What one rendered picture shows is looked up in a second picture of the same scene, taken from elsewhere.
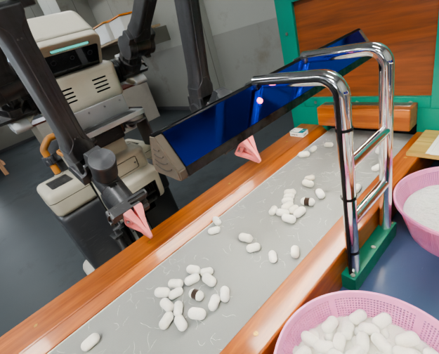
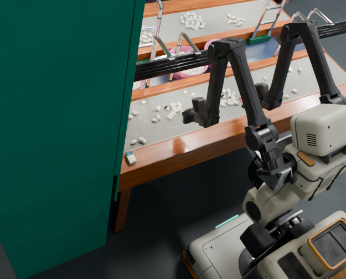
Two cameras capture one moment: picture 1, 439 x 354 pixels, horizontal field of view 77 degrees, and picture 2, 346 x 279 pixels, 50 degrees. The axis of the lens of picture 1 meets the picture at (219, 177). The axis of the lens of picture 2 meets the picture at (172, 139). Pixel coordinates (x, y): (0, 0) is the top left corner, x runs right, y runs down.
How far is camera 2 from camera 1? 228 cm
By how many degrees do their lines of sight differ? 100
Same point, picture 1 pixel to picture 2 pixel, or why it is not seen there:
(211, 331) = not seen: hidden behind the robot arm
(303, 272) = (187, 82)
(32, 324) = (284, 112)
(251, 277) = (202, 94)
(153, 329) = (237, 95)
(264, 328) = (205, 76)
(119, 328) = not seen: hidden behind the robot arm
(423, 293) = (153, 79)
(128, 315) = not seen: hidden behind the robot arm
